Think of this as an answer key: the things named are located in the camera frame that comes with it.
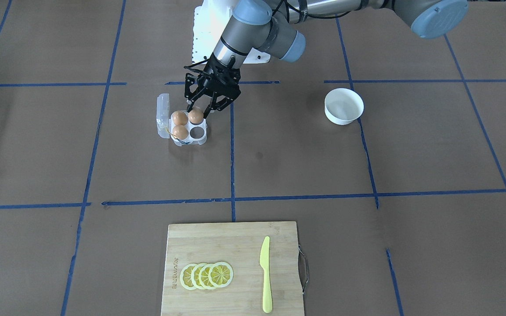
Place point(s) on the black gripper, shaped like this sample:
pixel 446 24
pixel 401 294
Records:
pixel 216 75

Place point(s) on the brown egg from bowl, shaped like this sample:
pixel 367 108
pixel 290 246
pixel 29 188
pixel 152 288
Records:
pixel 196 116

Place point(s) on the clear plastic egg box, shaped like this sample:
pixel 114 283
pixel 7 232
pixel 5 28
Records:
pixel 197 133

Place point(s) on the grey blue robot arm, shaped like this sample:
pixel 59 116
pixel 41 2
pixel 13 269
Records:
pixel 230 33

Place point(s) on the brown egg back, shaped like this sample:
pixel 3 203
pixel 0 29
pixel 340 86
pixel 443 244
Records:
pixel 179 118

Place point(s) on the brown egg front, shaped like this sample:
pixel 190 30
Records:
pixel 180 132

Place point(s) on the white round bowl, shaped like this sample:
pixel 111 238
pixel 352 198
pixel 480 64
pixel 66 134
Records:
pixel 343 106

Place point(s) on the bamboo cutting board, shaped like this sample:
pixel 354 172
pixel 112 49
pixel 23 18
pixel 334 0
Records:
pixel 238 244

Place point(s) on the yellow plastic knife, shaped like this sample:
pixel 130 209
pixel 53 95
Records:
pixel 264 262

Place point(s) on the lemon slice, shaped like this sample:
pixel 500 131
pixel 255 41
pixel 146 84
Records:
pixel 220 274
pixel 204 277
pixel 196 276
pixel 187 277

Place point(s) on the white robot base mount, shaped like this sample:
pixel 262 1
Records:
pixel 210 19

